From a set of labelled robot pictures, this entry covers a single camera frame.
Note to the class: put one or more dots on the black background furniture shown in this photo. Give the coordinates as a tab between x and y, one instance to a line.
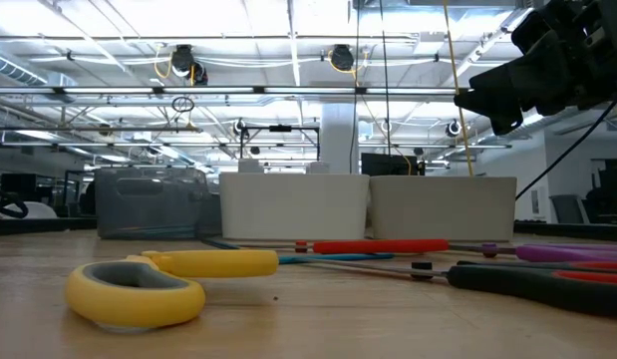
609	192

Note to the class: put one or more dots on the grey plastic bin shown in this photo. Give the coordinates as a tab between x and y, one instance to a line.
442	207

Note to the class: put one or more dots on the blue paintbrush gold ferrule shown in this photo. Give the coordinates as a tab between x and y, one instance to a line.
338	257
223	243

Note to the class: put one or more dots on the black and red scissors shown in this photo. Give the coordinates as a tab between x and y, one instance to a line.
537	286

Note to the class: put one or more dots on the black background monitor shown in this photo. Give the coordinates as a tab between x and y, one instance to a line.
388	164

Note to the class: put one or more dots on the white plastic bin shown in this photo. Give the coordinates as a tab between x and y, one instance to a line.
293	207

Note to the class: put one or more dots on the black background frame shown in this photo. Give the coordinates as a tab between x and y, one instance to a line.
280	128

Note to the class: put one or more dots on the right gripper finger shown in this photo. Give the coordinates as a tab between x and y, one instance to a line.
497	107
542	85

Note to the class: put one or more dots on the smoky translucent plastic bin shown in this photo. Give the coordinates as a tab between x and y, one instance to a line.
153	209

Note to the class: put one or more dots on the long ceiling light bar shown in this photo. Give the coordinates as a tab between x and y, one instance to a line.
213	91

